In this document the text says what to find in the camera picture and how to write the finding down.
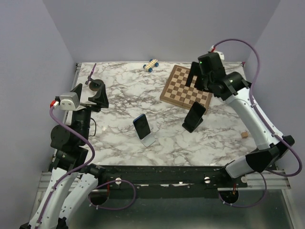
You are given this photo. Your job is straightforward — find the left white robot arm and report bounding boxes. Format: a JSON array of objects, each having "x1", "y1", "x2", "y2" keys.
[{"x1": 20, "y1": 81, "x2": 109, "y2": 229}]

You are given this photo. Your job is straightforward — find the round base phone stand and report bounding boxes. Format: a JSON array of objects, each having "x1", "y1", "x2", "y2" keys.
[{"x1": 89, "y1": 79, "x2": 104, "y2": 92}]

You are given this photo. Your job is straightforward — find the toy car blue wheels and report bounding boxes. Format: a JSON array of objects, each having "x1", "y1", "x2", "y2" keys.
[{"x1": 143, "y1": 59, "x2": 159, "y2": 73}]

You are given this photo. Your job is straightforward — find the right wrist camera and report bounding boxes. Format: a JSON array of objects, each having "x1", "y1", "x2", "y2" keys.
[{"x1": 208, "y1": 46, "x2": 225, "y2": 61}]

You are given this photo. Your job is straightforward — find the silver phone stand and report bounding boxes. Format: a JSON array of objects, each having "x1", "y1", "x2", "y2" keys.
[{"x1": 139, "y1": 129, "x2": 155, "y2": 147}]

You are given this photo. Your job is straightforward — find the blue smartphone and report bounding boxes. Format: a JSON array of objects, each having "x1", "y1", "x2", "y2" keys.
[{"x1": 133, "y1": 114, "x2": 151, "y2": 140}]

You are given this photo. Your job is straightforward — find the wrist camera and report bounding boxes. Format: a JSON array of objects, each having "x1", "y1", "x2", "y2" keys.
[
  {"x1": 50, "y1": 92, "x2": 70, "y2": 111},
  {"x1": 208, "y1": 46, "x2": 225, "y2": 61}
]

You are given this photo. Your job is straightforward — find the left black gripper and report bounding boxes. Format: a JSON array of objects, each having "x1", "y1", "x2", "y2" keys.
[{"x1": 71, "y1": 83, "x2": 109, "y2": 144}]

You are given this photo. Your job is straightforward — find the black phone stand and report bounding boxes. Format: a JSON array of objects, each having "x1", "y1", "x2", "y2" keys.
[{"x1": 182, "y1": 117, "x2": 203, "y2": 133}]

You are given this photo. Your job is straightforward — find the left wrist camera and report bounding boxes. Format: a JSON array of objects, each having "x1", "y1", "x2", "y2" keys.
[{"x1": 50, "y1": 92, "x2": 70, "y2": 111}]

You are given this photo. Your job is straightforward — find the small wooden cube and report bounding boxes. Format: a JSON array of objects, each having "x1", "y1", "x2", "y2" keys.
[{"x1": 241, "y1": 132, "x2": 249, "y2": 139}]

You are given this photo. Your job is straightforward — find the black smartphone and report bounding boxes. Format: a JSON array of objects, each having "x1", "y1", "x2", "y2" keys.
[{"x1": 185, "y1": 102, "x2": 206, "y2": 121}]

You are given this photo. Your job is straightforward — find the purple smartphone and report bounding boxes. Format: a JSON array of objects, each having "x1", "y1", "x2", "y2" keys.
[{"x1": 85, "y1": 63, "x2": 97, "y2": 85}]

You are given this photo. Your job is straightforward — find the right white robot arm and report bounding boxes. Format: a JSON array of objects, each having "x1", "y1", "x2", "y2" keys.
[{"x1": 185, "y1": 52, "x2": 295, "y2": 187}]

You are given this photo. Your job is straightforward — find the black mounting rail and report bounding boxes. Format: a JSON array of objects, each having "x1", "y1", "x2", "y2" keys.
[{"x1": 94, "y1": 166, "x2": 247, "y2": 199}]

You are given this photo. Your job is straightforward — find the wooden chessboard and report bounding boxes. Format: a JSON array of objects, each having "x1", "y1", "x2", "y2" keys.
[{"x1": 160, "y1": 65, "x2": 213, "y2": 110}]

